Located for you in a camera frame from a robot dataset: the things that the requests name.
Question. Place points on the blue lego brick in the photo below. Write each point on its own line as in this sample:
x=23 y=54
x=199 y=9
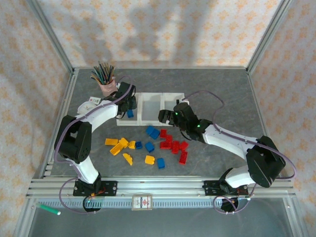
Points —
x=149 y=147
x=149 y=130
x=130 y=113
x=155 y=134
x=138 y=145
x=161 y=163

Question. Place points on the red lego brick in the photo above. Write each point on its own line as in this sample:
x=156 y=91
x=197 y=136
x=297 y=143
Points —
x=183 y=158
x=175 y=147
x=163 y=132
x=184 y=145
x=165 y=145
x=169 y=138

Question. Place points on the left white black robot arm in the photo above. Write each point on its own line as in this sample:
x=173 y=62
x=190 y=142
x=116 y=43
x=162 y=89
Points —
x=98 y=116

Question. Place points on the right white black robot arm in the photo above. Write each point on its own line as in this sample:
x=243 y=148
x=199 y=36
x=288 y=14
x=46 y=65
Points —
x=227 y=140

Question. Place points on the white plastic bin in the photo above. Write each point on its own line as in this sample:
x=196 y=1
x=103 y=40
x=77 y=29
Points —
x=134 y=121
x=150 y=108
x=170 y=101

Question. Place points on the pink cup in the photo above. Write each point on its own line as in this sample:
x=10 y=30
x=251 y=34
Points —
x=107 y=87

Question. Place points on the bunch of coloured sticks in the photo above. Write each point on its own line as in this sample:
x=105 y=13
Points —
x=103 y=74

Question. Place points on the clear case with label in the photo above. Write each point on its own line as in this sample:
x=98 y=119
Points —
x=95 y=100

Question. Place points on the long yellow lego brick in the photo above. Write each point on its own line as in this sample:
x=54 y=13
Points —
x=111 y=141
x=116 y=149

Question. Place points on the playing card box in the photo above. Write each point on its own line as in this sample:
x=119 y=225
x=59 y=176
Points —
x=142 y=202

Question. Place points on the green marker pen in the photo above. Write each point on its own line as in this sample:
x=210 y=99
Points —
x=48 y=208

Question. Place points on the aluminium extrusion frame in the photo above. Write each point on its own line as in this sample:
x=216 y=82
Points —
x=160 y=186

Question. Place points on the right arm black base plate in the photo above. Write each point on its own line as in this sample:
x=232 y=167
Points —
x=209 y=188

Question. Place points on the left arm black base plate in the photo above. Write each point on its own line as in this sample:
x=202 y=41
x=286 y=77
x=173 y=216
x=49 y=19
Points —
x=108 y=188

